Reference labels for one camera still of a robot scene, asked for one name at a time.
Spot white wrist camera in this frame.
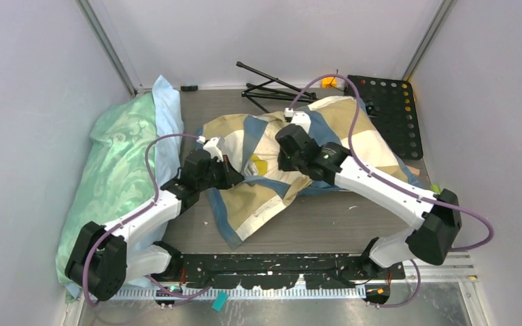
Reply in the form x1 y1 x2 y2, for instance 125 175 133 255
196 136 225 162
284 108 311 133

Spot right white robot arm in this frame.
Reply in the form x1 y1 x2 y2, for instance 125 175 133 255
275 124 462 279

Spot small black clip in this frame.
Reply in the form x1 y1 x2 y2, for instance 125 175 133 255
180 85 198 92

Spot orange small block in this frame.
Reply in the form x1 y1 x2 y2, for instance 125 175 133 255
320 76 337 88

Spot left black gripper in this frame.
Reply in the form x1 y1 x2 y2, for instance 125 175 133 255
196 155 241 192

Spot blue beige checkered pillow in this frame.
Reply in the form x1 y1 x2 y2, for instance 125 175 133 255
196 96 422 249

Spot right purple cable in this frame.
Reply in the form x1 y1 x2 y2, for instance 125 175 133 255
288 74 495 310

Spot green small block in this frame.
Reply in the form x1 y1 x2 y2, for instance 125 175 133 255
430 184 442 194

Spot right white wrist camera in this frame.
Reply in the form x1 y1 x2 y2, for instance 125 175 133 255
284 108 311 133

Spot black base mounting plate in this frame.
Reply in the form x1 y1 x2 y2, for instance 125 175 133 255
157 253 405 289

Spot aluminium slotted rail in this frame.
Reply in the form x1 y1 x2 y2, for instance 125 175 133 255
83 251 478 302

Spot light blue pillow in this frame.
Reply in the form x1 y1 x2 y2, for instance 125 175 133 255
126 74 186 289

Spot black folding tripod stand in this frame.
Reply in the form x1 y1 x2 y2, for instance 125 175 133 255
236 61 318 113

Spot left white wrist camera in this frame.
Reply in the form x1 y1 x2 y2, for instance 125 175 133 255
196 136 225 162

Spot black perforated board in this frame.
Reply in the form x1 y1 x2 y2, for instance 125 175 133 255
347 75 423 160

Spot green patterned pillow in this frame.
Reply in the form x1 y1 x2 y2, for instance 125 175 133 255
56 93 157 297

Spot white quilted pillow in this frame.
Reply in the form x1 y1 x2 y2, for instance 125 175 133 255
222 128 286 181

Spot teal tape piece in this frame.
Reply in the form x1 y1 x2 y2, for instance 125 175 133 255
211 291 228 312

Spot tan wooden block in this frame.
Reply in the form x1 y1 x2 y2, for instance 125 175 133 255
408 166 421 176

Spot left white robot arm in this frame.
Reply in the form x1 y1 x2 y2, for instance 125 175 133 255
65 149 245 301

